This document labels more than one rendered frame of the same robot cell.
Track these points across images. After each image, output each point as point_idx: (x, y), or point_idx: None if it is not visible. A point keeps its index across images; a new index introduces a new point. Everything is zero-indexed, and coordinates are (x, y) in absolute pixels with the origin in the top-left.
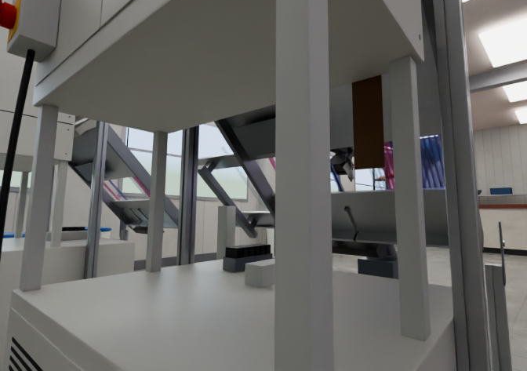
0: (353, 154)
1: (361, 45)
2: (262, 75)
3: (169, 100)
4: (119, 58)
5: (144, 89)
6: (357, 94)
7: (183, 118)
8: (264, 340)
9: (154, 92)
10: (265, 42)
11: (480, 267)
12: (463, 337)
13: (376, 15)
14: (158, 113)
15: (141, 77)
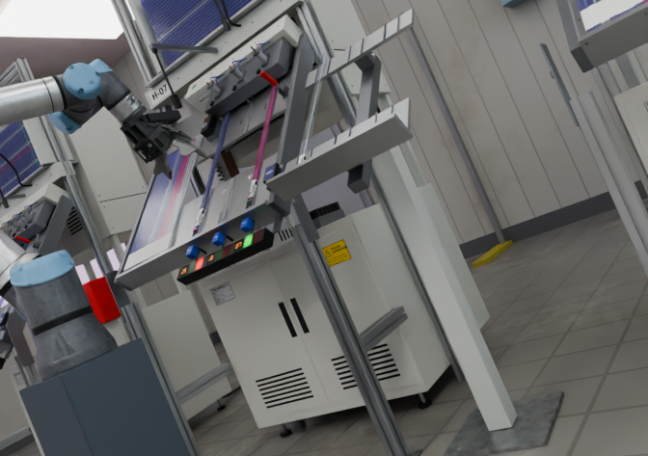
0: (83, 110)
1: (241, 165)
2: (271, 148)
3: (316, 124)
4: (317, 132)
5: (321, 125)
6: (235, 168)
7: (319, 117)
8: None
9: (319, 125)
10: (270, 153)
11: None
12: None
13: (243, 167)
14: (330, 115)
15: (317, 129)
